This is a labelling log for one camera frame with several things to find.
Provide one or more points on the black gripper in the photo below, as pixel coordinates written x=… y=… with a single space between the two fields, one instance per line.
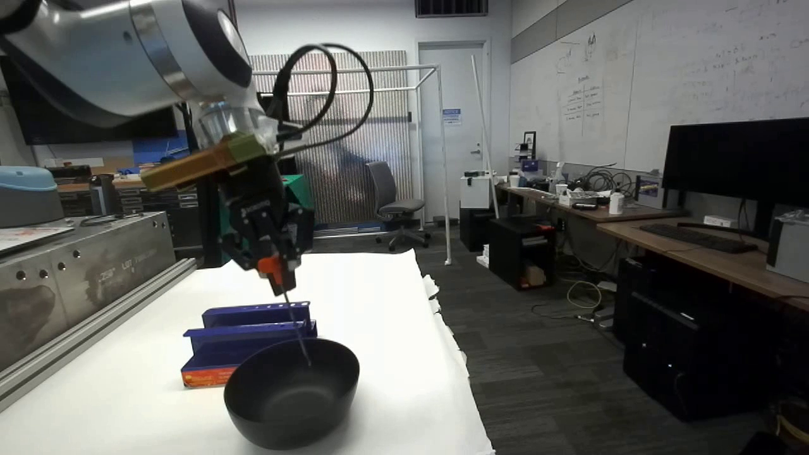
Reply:
x=256 y=211

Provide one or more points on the orange tool with thin shaft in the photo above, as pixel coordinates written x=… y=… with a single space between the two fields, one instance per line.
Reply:
x=270 y=268

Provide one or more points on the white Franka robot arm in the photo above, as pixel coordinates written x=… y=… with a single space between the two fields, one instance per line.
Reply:
x=110 y=52

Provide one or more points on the black bowl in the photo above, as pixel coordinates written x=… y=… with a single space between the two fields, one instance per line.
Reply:
x=291 y=394

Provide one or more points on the green cloth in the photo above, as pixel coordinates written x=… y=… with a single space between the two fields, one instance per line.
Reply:
x=299 y=191

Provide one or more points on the blue rack with orange base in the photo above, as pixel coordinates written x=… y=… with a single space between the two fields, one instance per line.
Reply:
x=230 y=342

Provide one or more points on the white table covering sheet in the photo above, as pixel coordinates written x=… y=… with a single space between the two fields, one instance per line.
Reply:
x=369 y=328

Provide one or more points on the grey office chair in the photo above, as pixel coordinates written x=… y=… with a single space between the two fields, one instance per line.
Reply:
x=395 y=205

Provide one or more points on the grey acoustic panel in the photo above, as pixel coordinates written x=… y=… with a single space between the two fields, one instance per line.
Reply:
x=392 y=116

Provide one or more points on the grey metal machine base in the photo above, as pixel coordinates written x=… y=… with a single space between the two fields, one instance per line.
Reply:
x=66 y=278

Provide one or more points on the small black floor box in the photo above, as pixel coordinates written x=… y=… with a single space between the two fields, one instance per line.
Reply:
x=476 y=229

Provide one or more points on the white door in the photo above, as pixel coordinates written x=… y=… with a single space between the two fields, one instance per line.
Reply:
x=455 y=141

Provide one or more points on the grey blue plastic cover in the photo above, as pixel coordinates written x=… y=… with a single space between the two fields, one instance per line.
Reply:
x=27 y=193

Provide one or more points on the black ceiling vent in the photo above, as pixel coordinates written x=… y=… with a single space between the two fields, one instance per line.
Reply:
x=452 y=6

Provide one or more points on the cluttered wooden workbench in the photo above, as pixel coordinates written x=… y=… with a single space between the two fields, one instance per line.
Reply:
x=589 y=211

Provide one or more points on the white cup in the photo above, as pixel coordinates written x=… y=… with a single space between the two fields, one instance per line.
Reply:
x=616 y=202

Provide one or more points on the black keyboard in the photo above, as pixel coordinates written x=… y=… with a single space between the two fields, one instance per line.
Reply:
x=699 y=237

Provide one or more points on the wooden desk with monitor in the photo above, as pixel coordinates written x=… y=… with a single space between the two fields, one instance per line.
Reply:
x=741 y=267

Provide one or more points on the black computer monitor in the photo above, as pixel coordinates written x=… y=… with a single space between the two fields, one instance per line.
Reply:
x=733 y=165

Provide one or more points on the grey box on desk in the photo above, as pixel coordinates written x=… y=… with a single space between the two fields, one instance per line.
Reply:
x=790 y=248

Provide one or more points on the yellow camera mount bar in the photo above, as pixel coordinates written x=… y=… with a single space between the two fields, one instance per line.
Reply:
x=206 y=159

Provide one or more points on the white pipe frame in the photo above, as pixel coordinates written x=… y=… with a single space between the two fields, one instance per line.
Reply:
x=443 y=167

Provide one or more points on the wall whiteboard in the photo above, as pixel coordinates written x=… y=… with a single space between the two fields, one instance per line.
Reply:
x=674 y=77

